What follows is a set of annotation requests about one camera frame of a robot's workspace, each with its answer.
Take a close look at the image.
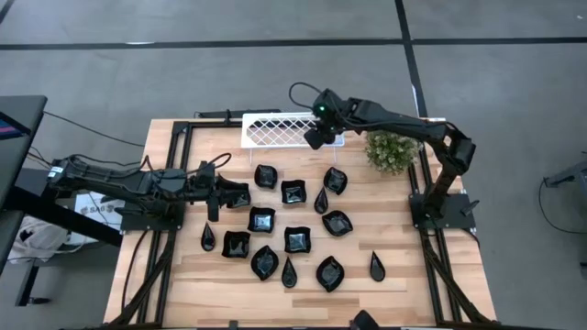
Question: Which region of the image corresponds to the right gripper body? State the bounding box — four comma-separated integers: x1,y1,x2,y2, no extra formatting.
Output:
314,98,363,144

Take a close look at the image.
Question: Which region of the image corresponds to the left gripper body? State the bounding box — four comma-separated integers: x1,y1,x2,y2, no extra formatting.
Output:
185,181,224,223

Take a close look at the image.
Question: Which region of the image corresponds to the black square mini plate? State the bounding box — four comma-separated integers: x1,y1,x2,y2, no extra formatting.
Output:
254,163,279,190
221,230,252,259
283,225,312,254
247,206,277,234
219,181,252,210
280,179,307,205

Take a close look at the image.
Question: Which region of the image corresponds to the black teardrop mini plate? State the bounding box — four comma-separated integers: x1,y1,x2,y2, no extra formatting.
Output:
370,250,386,282
200,222,216,252
314,186,329,215
281,256,298,289

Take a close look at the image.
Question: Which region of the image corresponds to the potted green artificial plant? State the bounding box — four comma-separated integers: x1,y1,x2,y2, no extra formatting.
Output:
364,130,421,176

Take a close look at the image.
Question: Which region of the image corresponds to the black bar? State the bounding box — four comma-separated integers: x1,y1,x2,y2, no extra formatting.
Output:
194,108,282,121

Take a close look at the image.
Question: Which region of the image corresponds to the white cardboard box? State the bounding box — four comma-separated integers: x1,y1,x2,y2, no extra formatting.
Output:
68,191,127,247

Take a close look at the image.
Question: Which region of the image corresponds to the white bag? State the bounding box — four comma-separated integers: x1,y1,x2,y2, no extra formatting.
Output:
7,214,70,265

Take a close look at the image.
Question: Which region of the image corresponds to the black office desk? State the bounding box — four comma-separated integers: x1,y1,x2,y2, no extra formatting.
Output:
0,94,124,307

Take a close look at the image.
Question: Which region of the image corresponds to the computer screen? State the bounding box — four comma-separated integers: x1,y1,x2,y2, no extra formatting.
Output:
0,112,32,141

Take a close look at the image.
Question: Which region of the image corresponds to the grey metal stand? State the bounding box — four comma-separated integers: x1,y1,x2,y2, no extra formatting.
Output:
543,159,587,189

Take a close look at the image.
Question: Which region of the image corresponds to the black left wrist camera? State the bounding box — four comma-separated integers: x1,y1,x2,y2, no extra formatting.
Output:
196,159,217,187

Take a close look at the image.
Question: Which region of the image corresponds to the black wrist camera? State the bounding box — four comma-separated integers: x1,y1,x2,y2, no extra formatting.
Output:
313,89,338,109
196,159,217,187

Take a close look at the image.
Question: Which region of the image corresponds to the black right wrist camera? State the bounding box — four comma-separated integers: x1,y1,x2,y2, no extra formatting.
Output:
313,89,338,109

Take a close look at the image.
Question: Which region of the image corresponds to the white wire lattice rack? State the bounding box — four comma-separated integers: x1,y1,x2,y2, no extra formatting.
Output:
240,111,346,165

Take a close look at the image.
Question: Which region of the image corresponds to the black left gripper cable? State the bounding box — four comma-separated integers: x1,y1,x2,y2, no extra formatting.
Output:
187,152,233,178

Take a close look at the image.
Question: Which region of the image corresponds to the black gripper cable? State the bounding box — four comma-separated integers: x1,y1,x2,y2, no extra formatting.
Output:
288,82,322,111
187,152,233,178

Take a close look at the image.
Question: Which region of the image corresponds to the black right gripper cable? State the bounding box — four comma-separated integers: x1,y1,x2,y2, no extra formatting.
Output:
288,82,322,111

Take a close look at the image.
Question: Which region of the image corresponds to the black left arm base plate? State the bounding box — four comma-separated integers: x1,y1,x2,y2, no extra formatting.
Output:
119,201,186,232

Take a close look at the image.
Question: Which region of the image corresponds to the thin black floor cable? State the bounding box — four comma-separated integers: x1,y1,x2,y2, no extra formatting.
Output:
43,111,146,149
537,177,587,236

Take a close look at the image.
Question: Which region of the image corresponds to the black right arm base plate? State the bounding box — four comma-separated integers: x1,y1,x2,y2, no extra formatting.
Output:
408,192,477,230

